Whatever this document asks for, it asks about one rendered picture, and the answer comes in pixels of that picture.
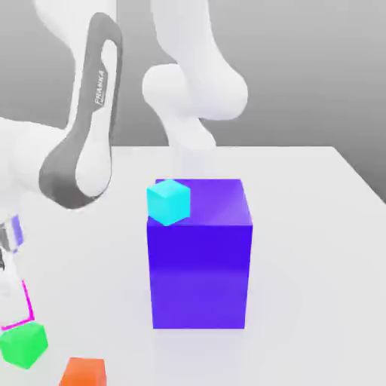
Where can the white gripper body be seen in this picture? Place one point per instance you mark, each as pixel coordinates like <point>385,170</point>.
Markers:
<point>13,298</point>

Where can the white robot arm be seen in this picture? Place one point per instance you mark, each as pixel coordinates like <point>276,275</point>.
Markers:
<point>187,90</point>

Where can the small green cube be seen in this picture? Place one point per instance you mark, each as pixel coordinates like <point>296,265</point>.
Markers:
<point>22,345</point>

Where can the small orange cube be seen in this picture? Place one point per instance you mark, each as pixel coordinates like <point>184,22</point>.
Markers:
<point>84,374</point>

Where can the small cyan cube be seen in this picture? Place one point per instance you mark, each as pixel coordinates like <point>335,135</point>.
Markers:
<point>167,202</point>

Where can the large blue box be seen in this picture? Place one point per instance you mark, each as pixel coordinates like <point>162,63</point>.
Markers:
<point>199,271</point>

